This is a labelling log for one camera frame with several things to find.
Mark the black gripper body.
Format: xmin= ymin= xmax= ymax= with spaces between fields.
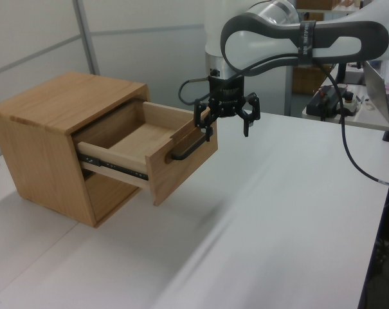
xmin=208 ymin=75 xmax=246 ymax=118

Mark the emergency stop button box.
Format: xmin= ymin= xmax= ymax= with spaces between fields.
xmin=340 ymin=91 xmax=362 ymax=117

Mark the wooden drawer with black handle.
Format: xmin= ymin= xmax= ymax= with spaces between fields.
xmin=77 ymin=101 xmax=219 ymax=207

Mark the black monitor stand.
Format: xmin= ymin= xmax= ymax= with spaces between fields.
xmin=335 ymin=62 xmax=365 ymax=86

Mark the brown cardboard box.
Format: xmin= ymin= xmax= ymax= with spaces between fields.
xmin=292 ymin=64 xmax=335 ymax=96

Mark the silver laptop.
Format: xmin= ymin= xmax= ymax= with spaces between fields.
xmin=363 ymin=59 xmax=389 ymax=125

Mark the white side desk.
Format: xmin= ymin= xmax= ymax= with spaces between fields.
xmin=302 ymin=66 xmax=389 ymax=132

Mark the black power supply box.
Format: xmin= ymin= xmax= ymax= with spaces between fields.
xmin=306 ymin=86 xmax=346 ymax=118

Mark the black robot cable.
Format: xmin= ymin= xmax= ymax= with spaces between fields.
xmin=177 ymin=53 xmax=389 ymax=187

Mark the wooden drawer cabinet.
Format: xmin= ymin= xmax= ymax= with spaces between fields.
xmin=0 ymin=71 xmax=150 ymax=229

